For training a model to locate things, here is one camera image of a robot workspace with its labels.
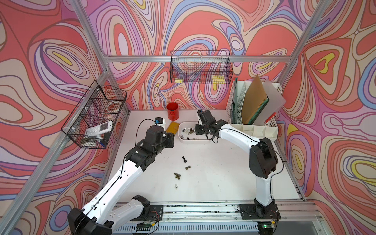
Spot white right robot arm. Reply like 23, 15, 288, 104
195, 110, 278, 217

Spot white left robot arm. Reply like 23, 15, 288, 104
68, 125, 175, 235

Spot white storage box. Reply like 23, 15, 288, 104
177, 121, 209, 144

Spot yellow sponge pad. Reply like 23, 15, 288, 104
166, 121, 180, 134

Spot red metal cup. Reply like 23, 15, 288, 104
166, 102, 180, 121

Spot white file organizer rack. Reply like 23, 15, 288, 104
226, 79, 279, 141

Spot white remote control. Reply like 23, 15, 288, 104
85, 120, 113, 137

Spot brown cardboard folder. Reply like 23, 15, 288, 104
241, 75, 269, 125

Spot green folder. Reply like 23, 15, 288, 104
248, 97, 269, 125

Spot grey plastic sheet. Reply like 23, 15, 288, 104
254, 80, 286, 125

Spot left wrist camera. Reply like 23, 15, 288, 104
154, 117, 165, 129

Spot black wire basket back wall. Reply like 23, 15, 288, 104
169, 49, 234, 84

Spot black wire basket wall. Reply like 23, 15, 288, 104
169, 49, 234, 84
61, 81, 127, 149

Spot black wire basket left wall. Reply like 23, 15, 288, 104
61, 81, 127, 149

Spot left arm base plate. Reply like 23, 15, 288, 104
144, 205, 164, 221

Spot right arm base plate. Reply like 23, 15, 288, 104
237, 202, 281, 220

